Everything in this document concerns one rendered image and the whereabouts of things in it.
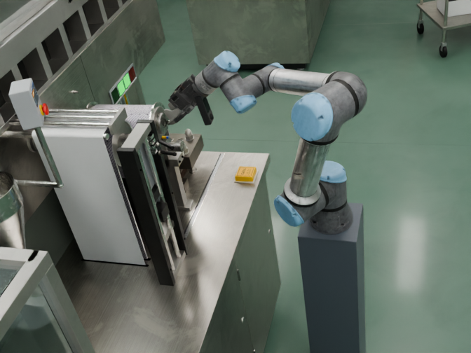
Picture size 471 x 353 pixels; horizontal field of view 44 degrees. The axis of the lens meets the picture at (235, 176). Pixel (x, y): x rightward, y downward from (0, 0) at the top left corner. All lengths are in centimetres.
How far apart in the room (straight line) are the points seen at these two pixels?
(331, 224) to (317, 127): 56
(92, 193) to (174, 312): 45
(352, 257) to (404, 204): 151
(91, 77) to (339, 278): 119
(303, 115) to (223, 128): 281
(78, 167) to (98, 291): 44
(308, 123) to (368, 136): 255
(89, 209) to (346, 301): 98
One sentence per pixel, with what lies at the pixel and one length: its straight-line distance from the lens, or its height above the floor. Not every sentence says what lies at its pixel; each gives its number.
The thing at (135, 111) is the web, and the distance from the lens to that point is 207.
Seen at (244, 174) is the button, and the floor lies 92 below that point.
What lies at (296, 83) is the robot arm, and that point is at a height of 144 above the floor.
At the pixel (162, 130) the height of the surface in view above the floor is 124.
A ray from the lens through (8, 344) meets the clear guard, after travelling 111.
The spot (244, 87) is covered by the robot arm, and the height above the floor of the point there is 141.
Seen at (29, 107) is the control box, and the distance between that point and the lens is 148.
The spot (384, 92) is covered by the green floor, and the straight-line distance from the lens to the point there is 459.
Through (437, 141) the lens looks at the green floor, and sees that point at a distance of 406.
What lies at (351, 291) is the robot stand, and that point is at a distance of 219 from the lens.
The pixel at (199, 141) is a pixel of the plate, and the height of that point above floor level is 102.
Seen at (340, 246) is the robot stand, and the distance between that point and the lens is 203.
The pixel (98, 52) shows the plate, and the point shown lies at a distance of 240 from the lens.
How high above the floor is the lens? 230
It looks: 37 degrees down
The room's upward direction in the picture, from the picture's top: 10 degrees counter-clockwise
